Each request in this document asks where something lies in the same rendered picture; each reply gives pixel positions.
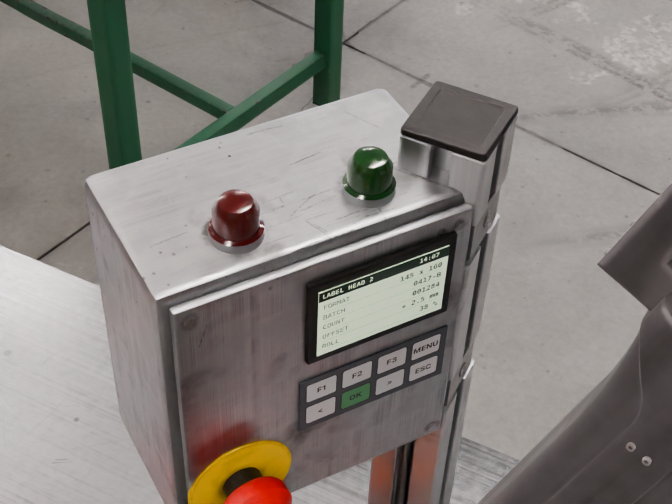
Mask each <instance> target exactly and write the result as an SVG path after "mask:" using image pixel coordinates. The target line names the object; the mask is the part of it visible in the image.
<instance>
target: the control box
mask: <svg viewBox="0 0 672 504"><path fill-rule="evenodd" d="M408 117H409V115H408V114H407V113H406V112H405V111H404V109H403V108H402V107H401V106H400V105H399V104H398V103H397V102H396V101H395V100H394V99H393V97H392V96H391V95H390V94H389V93H388V92H387V91H386V90H384V89H374V90H371V91H368V92H365V93H361V94H358V95H355V96H351V97H348V98H345V99H341V100H338V101H335V102H332V103H328V104H325V105H322V106H318V107H315V108H312V109H308V110H305V111H302V112H299V113H295V114H292V115H289V116H285V117H282V118H279V119H275V120H272V121H269V122H266V123H262V124H259V125H256V126H252V127H249V128H246V129H242V130H239V131H236V132H233V133H229V134H226V135H223V136H219V137H216V138H213V139H210V140H206V141H203V142H200V143H196V144H193V145H190V146H186V147H183V148H180V149H177V150H173V151H170V152H167V153H163V154H160V155H157V156H153V157H150V158H147V159H144V160H140V161H137V162H134V163H130V164H127V165H124V166H120V167H117V168H114V169H111V170H107V171H104V172H101V173H97V174H94V175H91V176H90V177H88V178H87V179H86V181H85V194H86V200H87V206H88V213H89V219H90V226H91V232H92V238H93V245H94V251H95V258H96V264H97V271H98V277H99V283H100V290H101V296H102V303H103V309H104V315H105V322H106V328H107V335H108V341H109V348H110V354H111V360H112V367H113V373H114V380H115V386H116V393H117V399H118V405H119V412H120V417H121V419H122V421H123V423H124V425H125V427H126V429H127V431H128V433H129V435H130V437H131V439H132V441H133V443H134V445H135V447H136V449H137V451H138V453H139V455H140V457H141V459H142V461H143V463H144V465H145V467H146V469H147V471H148V473H149V475H150V477H151V479H152V480H153V482H154V484H155V486H156V488H157V490H158V492H159V494H160V496H161V498H162V500H163V502H164V504H223V503H224V502H225V500H226V499H227V498H226V496H225V494H224V492H223V485H224V483H225V481H226V480H227V479H228V478H229V477H230V476H231V475H232V474H234V473H235V472H237V471H239V470H241V469H244V468H247V467H255V468H257V469H259V471H260V472H261V474H262V476H263V477H265V476H272V477H276V478H278V479H280V480H282V481H283V482H284V483H285V485H286V486H287V488H288V490H289V491H290V493H293V492H295V491H297V490H300V489H302V488H304V487H307V486H309V485H311V484H314V483H316V482H318V481H320V480H323V479H325V478H327V477H330V476H332V475H334V474H337V473H339V472H341V471H344V470H346V469H348V468H351V467H353V466H355V465H358V464H360V463H362V462H365V461H367V460H369V459H372V458H374V457H376V456H379V455H381V454H383V453H386V452H388V451H390V450H392V449H395V448H397V447H399V446H402V445H404V444H406V443H409V442H411V441H413V440H416V439H418V438H420V437H423V436H425V435H427V434H430V433H432V432H434V431H437V430H438V429H439V428H440V424H441V417H442V411H443V404H444V398H445V391H446V385H447V378H448V372H449V365H450V358H451V352H452V345H453V339H454V332H455V326H456V319H457V313H458V306H459V299H460V293H461V286H462V280H463V273H464V267H465V260H466V254H467V247H468V240H469V234H470V227H471V221H472V214H473V208H472V206H471V204H469V203H464V201H465V199H464V197H463V194H462V193H461V192H460V191H458V190H457V189H455V188H453V187H450V186H448V184H449V176H450V172H448V171H445V170H442V169H439V168H436V167H431V174H430V175H429V177H428V178H424V177H421V176H418V175H415V174H412V173H410V172H407V171H404V170H401V169H398V167H397V162H398V151H399V140H400V139H399V137H400V129H401V126H402V125H403V124H404V122H405V121H406V120H407V118H408ZM365 146H375V147H379V148H381V149H383V150H384V151H385V152H386V153H387V154H388V156H389V157H390V158H391V160H392V162H393V176H394V177H395V180H396V192H395V196H394V198H393V200H392V201H391V202H389V203H388V204H386V205H384V206H382V207H378V208H362V207H358V206H355V205H353V204H351V203H350V202H348V201H347V200H346V199H345V197H344V196H343V193H342V179H343V176H344V175H345V173H346V172H347V162H348V159H349V158H350V157H351V156H352V155H353V154H354V153H355V152H356V151H357V150H358V149H359V148H361V147H365ZM231 189H240V190H244V191H246V192H248V193H249V194H250V195H251V196H252V197H253V198H254V199H255V200H256V201H257V202H258V203H259V206H260V217H261V218H262V219H263V221H264V225H265V237H264V240H263V242H262V244H261V245H260V246H259V247H258V248H256V249H255V250H253V251H251V252H248V253H245V254H227V253H224V252H221V251H219V250H217V249H216V248H215V247H213V245H212V244H211V243H210V241H209V237H208V224H209V221H210V220H211V218H212V215H211V208H212V205H213V203H214V202H215V200H216V199H217V198H218V197H219V196H220V195H221V194H222V193H223V192H225V191H228V190H231ZM452 231H456V233H457V235H458V236H457V243H456V250H455V257H454V264H453V271H452V278H451V285H450V292H449V299H448V306H447V311H445V312H443V313H440V314H438V315H435V316H433V317H430V318H428V319H425V320H422V321H420V322H417V323H415V324H412V325H410V326H407V327H404V328H402V329H399V330H397V331H394V332H392V333H389V334H386V335H384V336H381V337H379V338H376V339H374V340H371V341H369V342H366V343H363V344H361V345H358V346H356V347H353V348H351V349H348V350H345V351H343V352H340V353H338V354H335V355H333V356H330V357H327V358H325V359H322V360H320V361H317V362H315V363H312V364H309V365H308V364H307V363H306V362H305V329H306V285H307V284H308V283H311V282H314V281H316V280H319V279H322V278H325V277H327V276H330V275H333V274H336V273H338V272H341V271H344V270H347V269H350V268H352V267H355V266H358V265H361V264H363V263H366V262H369V261H372V260H374V259H377V258H380V257H383V256H385V255H388V254H391V253H394V252H396V251H399V250H402V249H405V248H408V247H410V246H413V245H416V244H419V243H421V242H424V241H427V240H430V239H432V238H435V237H438V236H441V235H443V234H446V233H449V232H452ZM444 325H448V329H447V336H446V343H445V350H444V357H443V364H442V371H441V373H440V374H438V375H436V376H433V377H431V378H428V379H426V380H423V381H421V382H419V383H416V384H414V385H411V386H409V387H406V388H404V389H401V390H399V391H397V392H394V393H392V394H389V395H387V396H384V397H382V398H380V399H377V400H375V401H372V402H370V403H367V404H365V405H363V406H360V407H358V408H355V409H353V410H350V411H348V412H345V413H343V414H341V415H338V416H336V417H333V418H331V419H328V420H326V421H324V422H321V423H319V424H316V425H314V426H311V427H309V428H307V429H304V430H302V431H299V430H298V417H299V383H300V382H302V381H305V380H308V379H310V378H313V377H315V376H318V375H320V374H323V373H325V372H328V371H330V370H333V369H335V368H338V367H341V366H343V365H346V364H348V363H351V362H353V361H356V360H358V359H361V358H363V357H366V356H368V355H371V354H373V353H376V352H379V351H381V350H384V349H386V348H389V347H391V346H394V345H396V344H399V343H401V342H404V341H406V340H409V339H412V338H414V337H417V336H419V335H422V334H424V333H427V332H429V331H432V330H434V329H437V328H439V327H442V326H444Z"/></svg>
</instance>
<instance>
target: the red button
mask: <svg viewBox="0 0 672 504"><path fill-rule="evenodd" d="M223 492H224V494H225V496H226V498H227V499H226V500H225V502H224V503H223V504H291V503H292V495H291V493H290V491H289V490H288V488H287V486H286V485H285V483H284V482H283V481H282V480H280V479H278V478H276V477H272V476H265V477H263V476H262V474H261V472H260V471H259V469H257V468H255V467H247V468H244V469H241V470H239V471H237V472H235V473H234V474H232V475H231V476H230V477H229V478H228V479H227V480H226V481H225V483H224V485H223Z"/></svg>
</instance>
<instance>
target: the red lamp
mask: <svg viewBox="0 0 672 504"><path fill-rule="evenodd" d="M211 215H212V218H211V220H210V221H209V224H208V237H209V241H210V243H211V244H212V245H213V247H215V248H216V249H217V250H219V251H221V252H224V253H227V254H245V253H248V252H251V251H253V250H255V249H256V248H258V247H259V246H260V245H261V244H262V242H263V240H264V237H265V225H264V221H263V219H262V218H261V217H260V206H259V203H258V202H257V201H256V200H255V199H254V198H253V197H252V196H251V195H250V194H249V193H248V192H246V191H244V190H240V189H231V190H228V191H225V192H223V193H222V194H221V195H220V196H219V197H218V198H217V199H216V200H215V202H214V203H213V205H212V208H211Z"/></svg>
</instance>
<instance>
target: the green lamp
mask: <svg viewBox="0 0 672 504"><path fill-rule="evenodd" d="M395 192H396V180H395V177H394V176H393V162H392V160H391V158H390V157H389V156H388V154H387V153H386V152H385V151H384V150H383V149H381V148H379V147H375V146H365V147H361V148H359V149H358V150H357V151H356V152H355V153H354V154H353V155H352V156H351V157H350V158H349V159H348V162H347V172H346V173H345V175H344V176H343V179H342V193H343V196H344V197H345V199H346V200H347V201H348V202H350V203H351V204H353V205H355V206H358V207H362V208H378V207H382V206H384V205H386V204H388V203H389V202H391V201H392V200H393V198H394V196H395Z"/></svg>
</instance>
